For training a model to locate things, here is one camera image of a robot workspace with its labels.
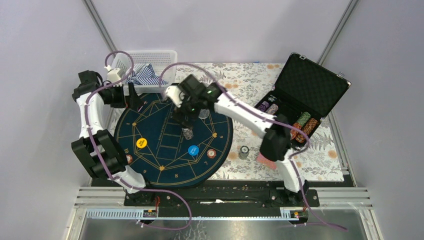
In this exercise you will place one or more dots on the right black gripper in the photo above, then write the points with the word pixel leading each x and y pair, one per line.
pixel 180 113

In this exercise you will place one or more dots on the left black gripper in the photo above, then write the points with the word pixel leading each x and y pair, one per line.
pixel 131 100

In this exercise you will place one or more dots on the clear dealer button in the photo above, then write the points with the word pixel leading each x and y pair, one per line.
pixel 204 114

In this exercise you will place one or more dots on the blue ten chip stack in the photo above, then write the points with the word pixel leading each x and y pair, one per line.
pixel 187 133

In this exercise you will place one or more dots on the yellow big blind button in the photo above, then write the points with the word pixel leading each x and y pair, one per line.
pixel 141 143

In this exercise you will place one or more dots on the red white chip stack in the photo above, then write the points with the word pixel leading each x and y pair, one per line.
pixel 211 153

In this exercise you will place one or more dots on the blue yellow fifty chip stack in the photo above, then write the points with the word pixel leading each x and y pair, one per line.
pixel 244 152

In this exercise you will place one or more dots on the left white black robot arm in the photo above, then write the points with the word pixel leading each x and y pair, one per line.
pixel 97 150

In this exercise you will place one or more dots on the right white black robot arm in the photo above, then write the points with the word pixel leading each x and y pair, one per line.
pixel 276 143

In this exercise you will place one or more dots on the blue striped cloth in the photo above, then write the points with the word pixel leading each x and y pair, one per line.
pixel 143 74

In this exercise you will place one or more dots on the white plastic basket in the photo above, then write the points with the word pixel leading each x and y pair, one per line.
pixel 159 59

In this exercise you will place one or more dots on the blue small blind button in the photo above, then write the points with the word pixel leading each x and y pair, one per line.
pixel 193 150

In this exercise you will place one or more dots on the round dark poker mat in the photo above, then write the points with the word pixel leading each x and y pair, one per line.
pixel 165 162

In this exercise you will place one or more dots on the purple chip row in case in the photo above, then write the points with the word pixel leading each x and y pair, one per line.
pixel 263 106

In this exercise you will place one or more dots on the purple white chip row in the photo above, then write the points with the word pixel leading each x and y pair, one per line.
pixel 272 109

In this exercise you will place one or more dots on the red playing card deck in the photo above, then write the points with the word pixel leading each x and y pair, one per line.
pixel 266 162

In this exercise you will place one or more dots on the red chip row in case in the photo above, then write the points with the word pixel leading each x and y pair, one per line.
pixel 293 132

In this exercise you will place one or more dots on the black aluminium chip case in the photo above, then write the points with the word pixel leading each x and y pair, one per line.
pixel 305 86

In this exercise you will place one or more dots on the green chip row in case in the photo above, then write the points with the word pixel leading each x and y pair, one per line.
pixel 304 117

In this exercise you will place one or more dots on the orange black chip row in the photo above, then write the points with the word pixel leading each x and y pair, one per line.
pixel 307 129

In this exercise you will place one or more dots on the floral tablecloth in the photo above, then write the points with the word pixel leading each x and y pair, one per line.
pixel 249 83

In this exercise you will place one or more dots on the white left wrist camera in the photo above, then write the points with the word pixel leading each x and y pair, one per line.
pixel 113 74

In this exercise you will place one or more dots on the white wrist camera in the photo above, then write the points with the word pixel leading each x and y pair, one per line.
pixel 175 94
pixel 113 74

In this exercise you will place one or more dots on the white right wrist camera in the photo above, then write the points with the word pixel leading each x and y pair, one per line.
pixel 175 94

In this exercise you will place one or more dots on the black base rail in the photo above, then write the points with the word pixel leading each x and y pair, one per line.
pixel 226 198

